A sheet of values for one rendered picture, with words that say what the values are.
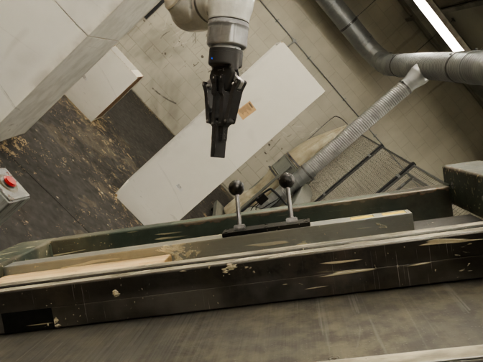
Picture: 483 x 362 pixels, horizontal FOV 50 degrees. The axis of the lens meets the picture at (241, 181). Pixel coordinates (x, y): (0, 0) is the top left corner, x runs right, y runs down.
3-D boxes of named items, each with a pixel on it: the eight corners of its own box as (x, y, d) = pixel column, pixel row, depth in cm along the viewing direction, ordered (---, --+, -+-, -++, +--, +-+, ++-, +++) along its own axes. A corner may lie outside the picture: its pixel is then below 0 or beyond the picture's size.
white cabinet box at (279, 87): (126, 180, 537) (276, 42, 508) (166, 220, 548) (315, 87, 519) (113, 195, 478) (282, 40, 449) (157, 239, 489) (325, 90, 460)
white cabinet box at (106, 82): (65, 81, 614) (109, 39, 604) (101, 117, 624) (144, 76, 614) (52, 82, 570) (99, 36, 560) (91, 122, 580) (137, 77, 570)
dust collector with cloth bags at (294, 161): (208, 207, 741) (327, 102, 710) (241, 241, 753) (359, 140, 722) (203, 239, 607) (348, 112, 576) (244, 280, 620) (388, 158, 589)
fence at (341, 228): (16, 277, 129) (14, 261, 128) (410, 226, 118) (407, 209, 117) (6, 283, 124) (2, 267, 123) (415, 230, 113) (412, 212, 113)
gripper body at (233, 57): (251, 50, 114) (248, 93, 114) (227, 54, 120) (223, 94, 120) (225, 43, 109) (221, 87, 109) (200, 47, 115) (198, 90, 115)
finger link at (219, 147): (225, 126, 116) (227, 126, 116) (222, 157, 116) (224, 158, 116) (214, 125, 114) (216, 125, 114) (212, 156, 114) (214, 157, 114)
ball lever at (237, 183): (233, 237, 121) (229, 184, 126) (249, 235, 120) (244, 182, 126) (230, 232, 117) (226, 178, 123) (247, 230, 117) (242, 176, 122)
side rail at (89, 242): (65, 273, 154) (58, 236, 153) (448, 223, 141) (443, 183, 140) (56, 279, 148) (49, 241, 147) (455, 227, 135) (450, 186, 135)
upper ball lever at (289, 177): (284, 230, 119) (278, 177, 125) (301, 228, 119) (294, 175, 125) (283, 225, 116) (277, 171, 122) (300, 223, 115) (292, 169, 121)
